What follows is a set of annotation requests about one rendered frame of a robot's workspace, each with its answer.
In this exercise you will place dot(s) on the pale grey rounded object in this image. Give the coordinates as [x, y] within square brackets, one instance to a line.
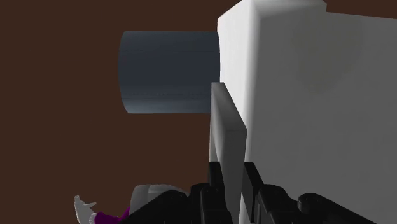
[145, 194]

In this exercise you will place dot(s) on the dark grey cylinder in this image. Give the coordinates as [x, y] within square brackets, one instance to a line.
[167, 71]

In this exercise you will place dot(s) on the large white box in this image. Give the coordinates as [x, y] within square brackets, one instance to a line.
[310, 93]

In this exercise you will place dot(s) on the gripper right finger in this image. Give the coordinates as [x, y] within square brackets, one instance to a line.
[279, 208]

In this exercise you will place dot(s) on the white slab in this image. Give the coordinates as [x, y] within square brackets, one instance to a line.
[228, 139]

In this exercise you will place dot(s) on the purple and white figure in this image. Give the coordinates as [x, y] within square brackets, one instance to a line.
[104, 217]

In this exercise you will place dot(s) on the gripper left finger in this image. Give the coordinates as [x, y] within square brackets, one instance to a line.
[204, 204]

